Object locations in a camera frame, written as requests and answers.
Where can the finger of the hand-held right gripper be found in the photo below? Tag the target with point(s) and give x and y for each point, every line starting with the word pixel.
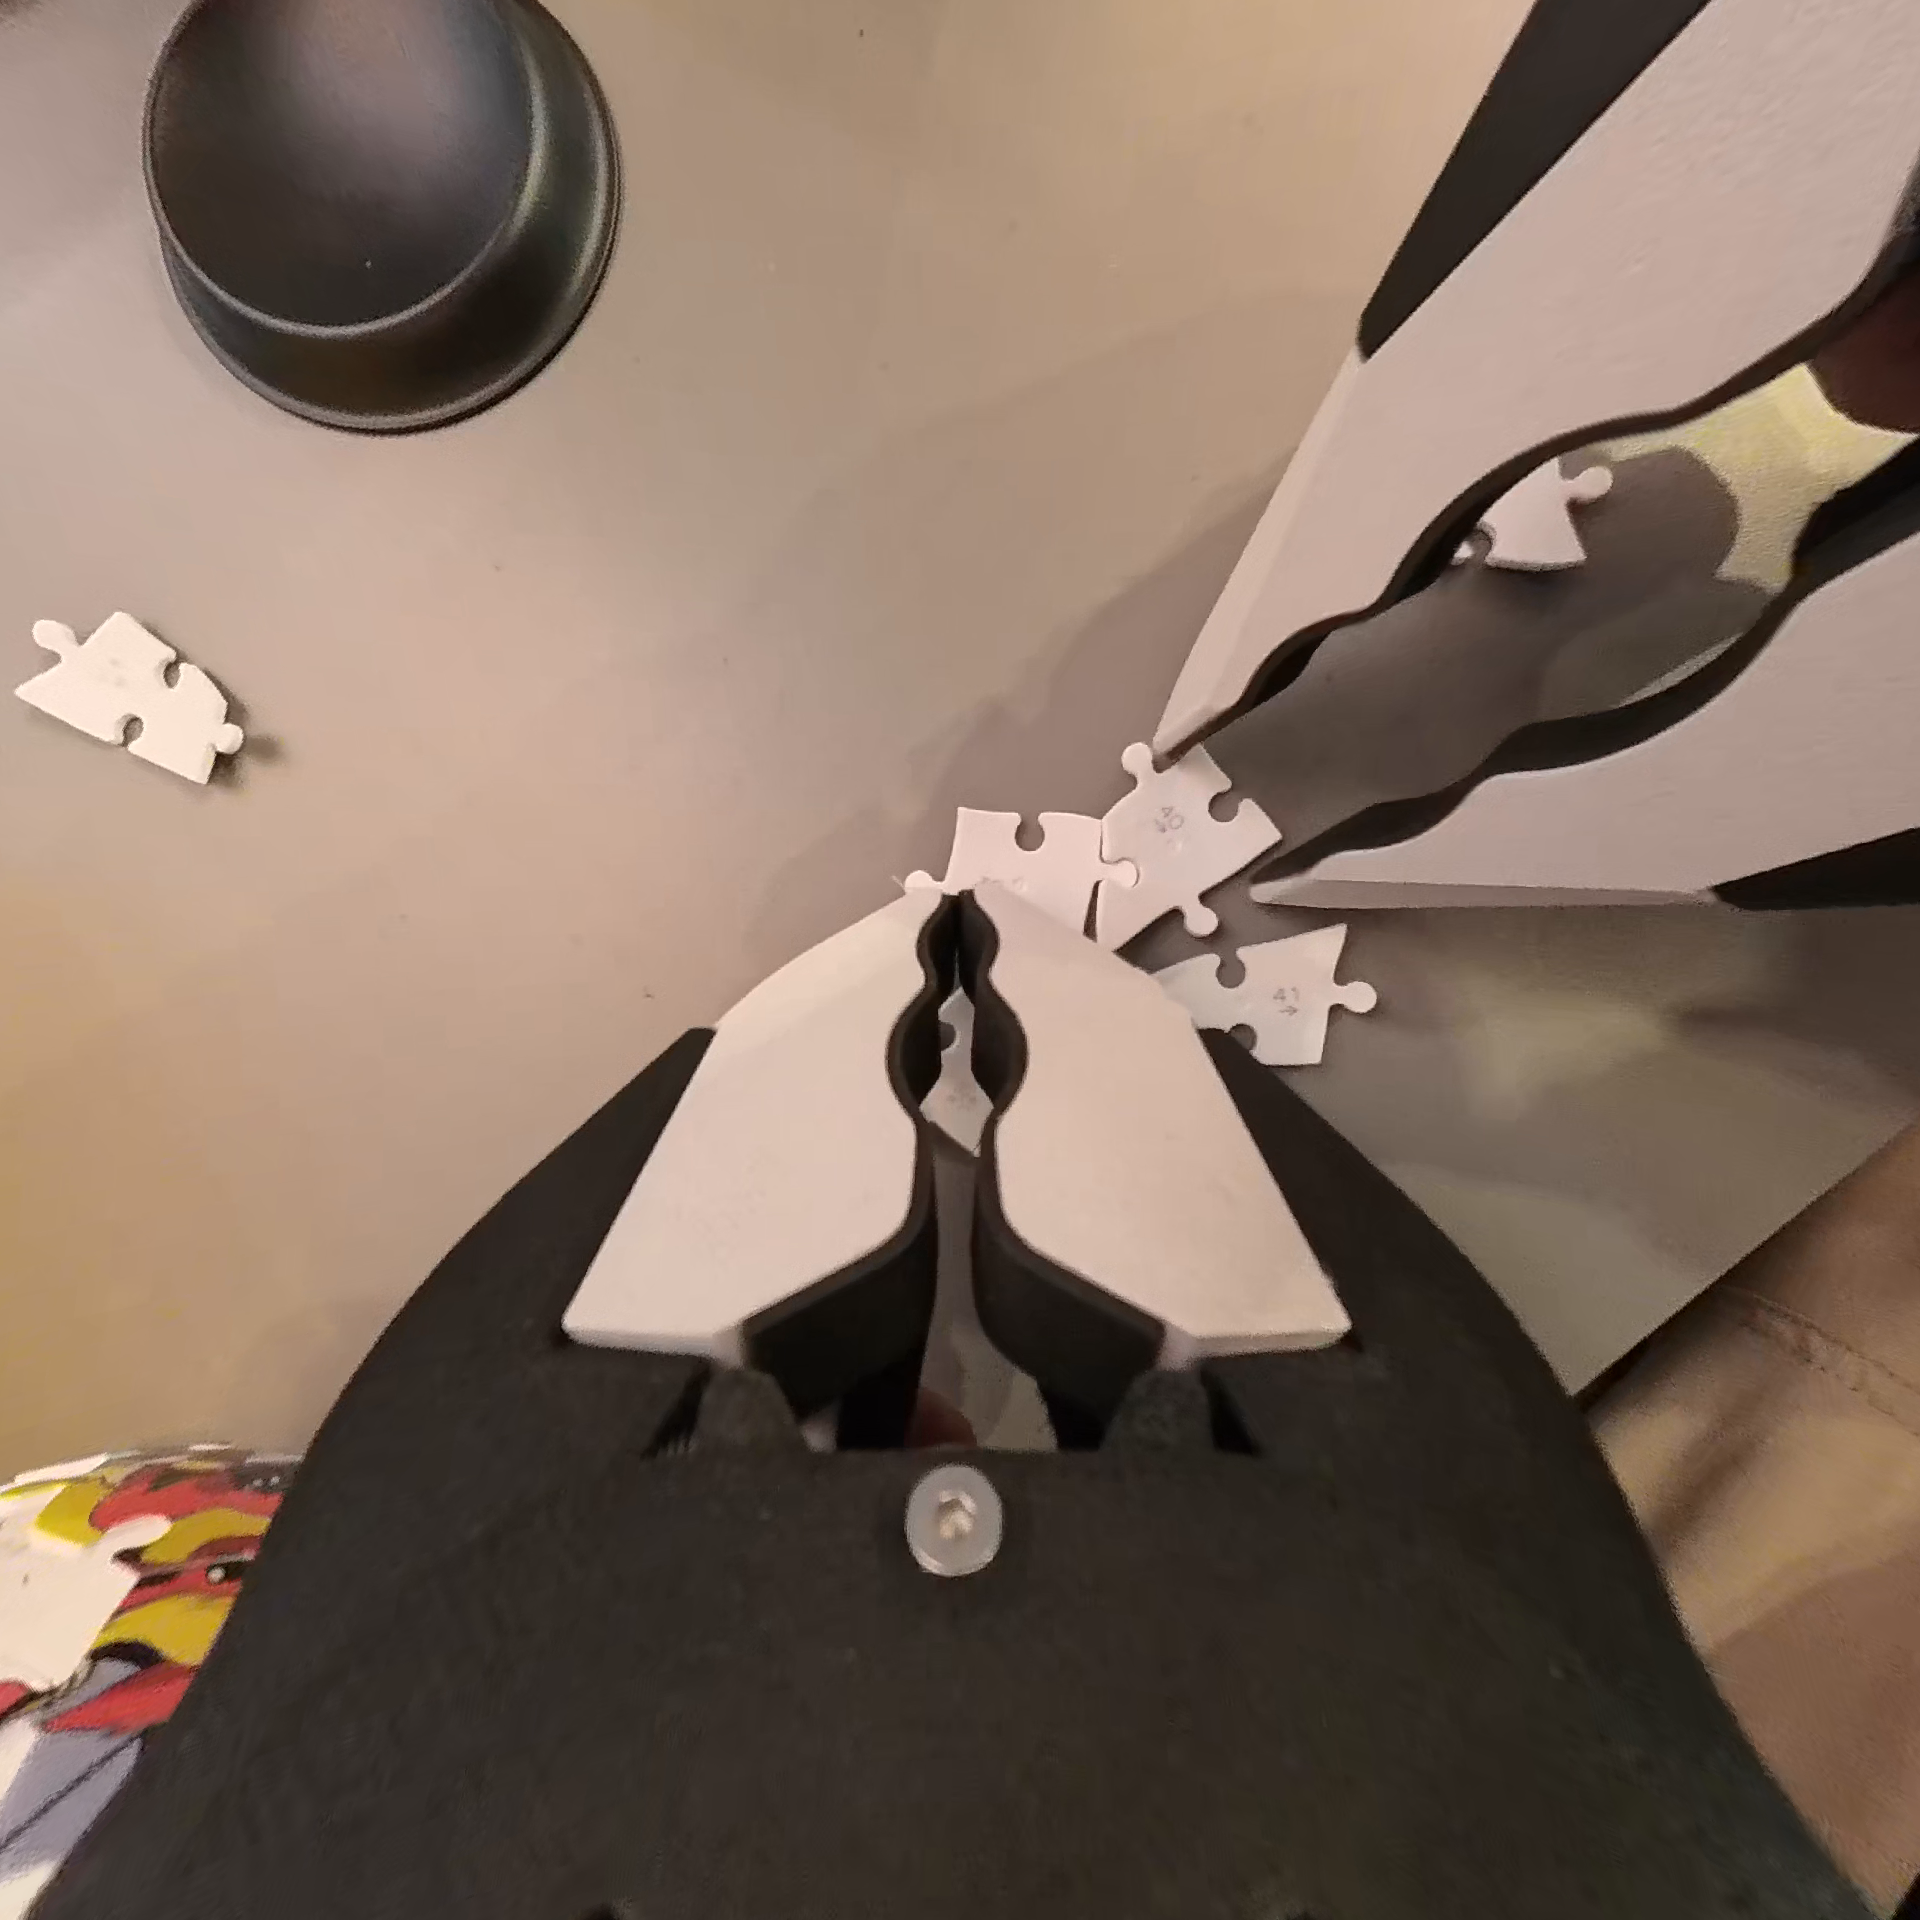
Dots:
pixel 1574 271
pixel 1725 781

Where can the colourful puzzle ball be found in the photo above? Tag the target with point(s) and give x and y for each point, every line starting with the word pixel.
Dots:
pixel 150 1621

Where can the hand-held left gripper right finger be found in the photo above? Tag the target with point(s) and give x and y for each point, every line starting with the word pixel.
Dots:
pixel 1155 1200

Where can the white-backed puzzle piece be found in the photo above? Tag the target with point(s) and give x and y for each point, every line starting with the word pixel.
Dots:
pixel 961 1111
pixel 1051 871
pixel 134 698
pixel 1538 525
pixel 1290 1005
pixel 1178 841

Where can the black round stand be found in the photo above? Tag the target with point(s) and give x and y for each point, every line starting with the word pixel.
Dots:
pixel 344 164

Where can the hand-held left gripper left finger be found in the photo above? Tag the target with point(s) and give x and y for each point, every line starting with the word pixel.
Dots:
pixel 750 1200

